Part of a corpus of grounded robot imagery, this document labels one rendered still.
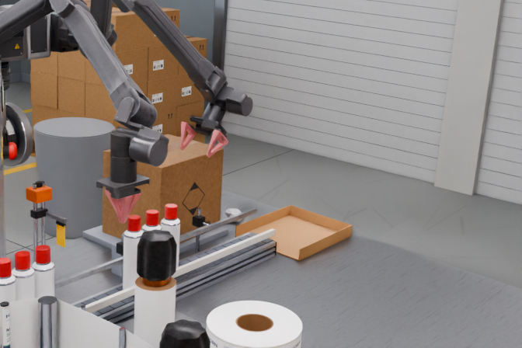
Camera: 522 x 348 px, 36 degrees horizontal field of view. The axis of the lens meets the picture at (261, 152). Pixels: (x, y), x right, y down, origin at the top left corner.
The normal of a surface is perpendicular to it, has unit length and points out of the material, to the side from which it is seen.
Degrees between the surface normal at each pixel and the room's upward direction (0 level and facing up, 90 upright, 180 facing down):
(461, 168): 90
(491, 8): 90
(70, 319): 90
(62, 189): 94
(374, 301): 0
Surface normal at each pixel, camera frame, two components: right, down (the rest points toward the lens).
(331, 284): 0.07, -0.96
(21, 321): 0.44, 0.28
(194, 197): 0.82, 0.21
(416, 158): -0.56, 0.19
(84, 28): -0.40, -0.37
